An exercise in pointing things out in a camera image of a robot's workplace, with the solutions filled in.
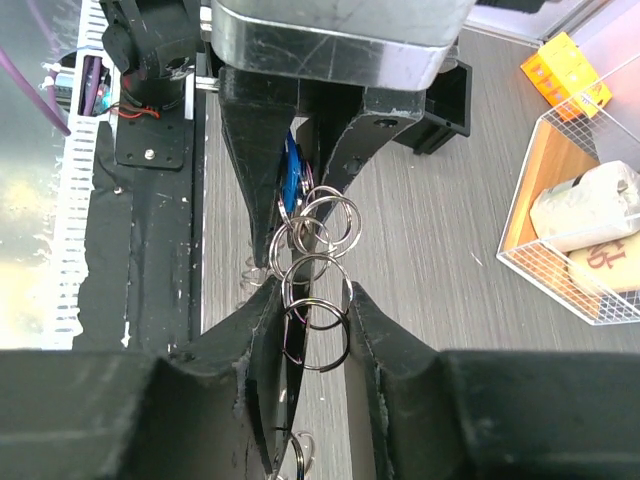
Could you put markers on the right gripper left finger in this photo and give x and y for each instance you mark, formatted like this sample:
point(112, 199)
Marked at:
point(211, 410)

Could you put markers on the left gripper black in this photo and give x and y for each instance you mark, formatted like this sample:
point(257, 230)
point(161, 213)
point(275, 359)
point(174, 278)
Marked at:
point(353, 124)

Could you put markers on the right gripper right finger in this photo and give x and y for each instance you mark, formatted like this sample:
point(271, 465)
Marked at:
point(418, 413)

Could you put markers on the blue tagged key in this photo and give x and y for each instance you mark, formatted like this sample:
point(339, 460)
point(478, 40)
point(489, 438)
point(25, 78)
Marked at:
point(291, 189)

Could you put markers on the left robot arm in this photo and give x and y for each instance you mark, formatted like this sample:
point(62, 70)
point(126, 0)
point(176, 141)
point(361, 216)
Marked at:
point(154, 43)

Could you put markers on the black plastic bin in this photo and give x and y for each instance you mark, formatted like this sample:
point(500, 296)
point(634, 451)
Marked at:
point(447, 112)

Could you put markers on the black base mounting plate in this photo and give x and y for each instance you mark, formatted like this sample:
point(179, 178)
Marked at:
point(143, 249)

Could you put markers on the cream lotion bottle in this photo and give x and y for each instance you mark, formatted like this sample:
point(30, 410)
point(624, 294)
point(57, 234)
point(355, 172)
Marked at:
point(611, 266)

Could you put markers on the orange plastic crate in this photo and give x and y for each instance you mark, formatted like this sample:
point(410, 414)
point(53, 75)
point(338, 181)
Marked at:
point(561, 73)

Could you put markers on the white toilet paper roll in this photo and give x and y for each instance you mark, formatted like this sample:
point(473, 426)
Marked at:
point(598, 206)

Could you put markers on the white slotted cable duct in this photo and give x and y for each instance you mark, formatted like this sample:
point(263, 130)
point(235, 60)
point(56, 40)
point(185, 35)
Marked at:
point(67, 265)

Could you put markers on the white wire shelf rack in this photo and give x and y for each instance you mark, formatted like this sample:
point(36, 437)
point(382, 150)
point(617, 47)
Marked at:
point(557, 152)

